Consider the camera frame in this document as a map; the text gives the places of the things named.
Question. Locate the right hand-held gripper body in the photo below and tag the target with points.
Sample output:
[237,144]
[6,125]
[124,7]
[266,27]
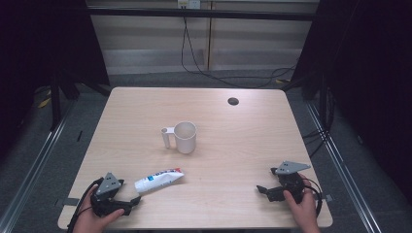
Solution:
[288,186]

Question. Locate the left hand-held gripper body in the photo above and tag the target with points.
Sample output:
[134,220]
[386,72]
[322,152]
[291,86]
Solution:
[104,187]

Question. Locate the white toothpaste tube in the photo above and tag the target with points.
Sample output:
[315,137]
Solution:
[157,181]

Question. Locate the person's right hand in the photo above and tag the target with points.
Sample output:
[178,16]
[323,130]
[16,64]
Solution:
[302,213]

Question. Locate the person's left hand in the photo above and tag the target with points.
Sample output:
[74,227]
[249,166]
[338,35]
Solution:
[92,221]

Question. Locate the grey tape strip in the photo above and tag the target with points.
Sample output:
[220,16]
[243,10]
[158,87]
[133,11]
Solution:
[66,202]
[327,197]

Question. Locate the black metal stand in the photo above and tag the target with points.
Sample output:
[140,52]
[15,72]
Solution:
[55,103]

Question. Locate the yellow floor tag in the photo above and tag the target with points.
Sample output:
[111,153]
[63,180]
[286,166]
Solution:
[44,103]

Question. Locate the black curtain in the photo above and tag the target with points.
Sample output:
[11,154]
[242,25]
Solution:
[42,42]
[366,64]

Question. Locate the black horizontal metal bar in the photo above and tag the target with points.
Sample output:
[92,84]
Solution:
[200,13]

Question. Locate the metal floor rail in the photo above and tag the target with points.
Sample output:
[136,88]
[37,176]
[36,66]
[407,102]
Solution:
[343,168]
[32,165]

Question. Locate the white wall power outlet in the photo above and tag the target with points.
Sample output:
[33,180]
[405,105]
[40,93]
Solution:
[189,4]

